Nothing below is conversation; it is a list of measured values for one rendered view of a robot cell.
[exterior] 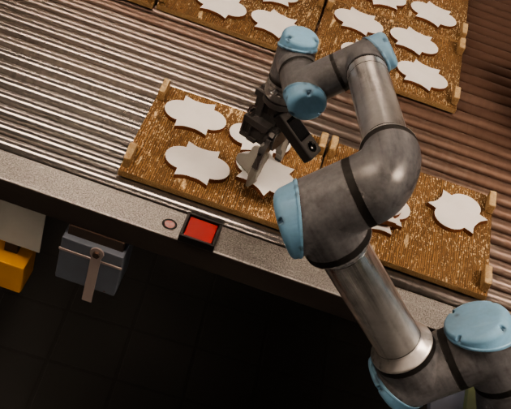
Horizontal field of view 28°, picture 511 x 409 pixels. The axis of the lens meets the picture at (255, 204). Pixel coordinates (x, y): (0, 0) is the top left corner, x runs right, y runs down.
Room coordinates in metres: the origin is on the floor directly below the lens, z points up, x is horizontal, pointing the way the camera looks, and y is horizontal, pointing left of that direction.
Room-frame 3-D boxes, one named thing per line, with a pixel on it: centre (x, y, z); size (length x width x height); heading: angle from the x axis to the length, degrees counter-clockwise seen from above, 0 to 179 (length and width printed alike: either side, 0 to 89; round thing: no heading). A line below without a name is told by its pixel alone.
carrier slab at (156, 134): (1.80, 0.09, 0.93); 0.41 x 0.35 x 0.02; 91
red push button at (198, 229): (1.54, 0.09, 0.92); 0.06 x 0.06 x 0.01; 0
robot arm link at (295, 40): (1.71, 0.02, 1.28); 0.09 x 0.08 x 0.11; 21
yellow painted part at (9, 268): (1.52, 0.47, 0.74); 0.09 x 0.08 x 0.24; 90
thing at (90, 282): (1.53, 0.29, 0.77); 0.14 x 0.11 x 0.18; 90
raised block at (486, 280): (1.67, -0.52, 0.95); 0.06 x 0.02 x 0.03; 0
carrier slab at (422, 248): (1.80, -0.32, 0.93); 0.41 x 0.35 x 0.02; 90
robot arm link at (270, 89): (1.71, 0.02, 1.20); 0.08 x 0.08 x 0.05
